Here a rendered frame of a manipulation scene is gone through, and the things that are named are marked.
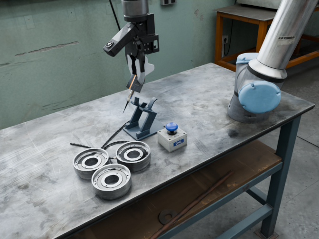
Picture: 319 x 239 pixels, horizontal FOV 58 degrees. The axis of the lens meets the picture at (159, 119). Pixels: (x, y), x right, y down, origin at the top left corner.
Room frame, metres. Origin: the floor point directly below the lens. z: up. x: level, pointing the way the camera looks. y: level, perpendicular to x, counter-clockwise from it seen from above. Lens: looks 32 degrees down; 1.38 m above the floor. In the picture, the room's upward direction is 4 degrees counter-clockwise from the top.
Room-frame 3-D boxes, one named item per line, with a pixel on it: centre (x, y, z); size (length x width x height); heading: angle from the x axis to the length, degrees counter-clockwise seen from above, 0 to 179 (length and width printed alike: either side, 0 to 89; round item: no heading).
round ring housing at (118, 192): (0.59, 0.14, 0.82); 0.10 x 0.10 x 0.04
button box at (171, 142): (0.77, -0.04, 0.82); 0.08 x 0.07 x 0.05; 121
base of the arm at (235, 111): (0.94, -0.34, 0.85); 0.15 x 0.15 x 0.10
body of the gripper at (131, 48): (0.88, 0.04, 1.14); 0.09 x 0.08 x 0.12; 124
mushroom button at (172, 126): (0.77, -0.04, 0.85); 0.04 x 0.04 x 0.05
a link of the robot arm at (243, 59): (0.93, -0.34, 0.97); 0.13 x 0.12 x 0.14; 169
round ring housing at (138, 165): (0.69, 0.09, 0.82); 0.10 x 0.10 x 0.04
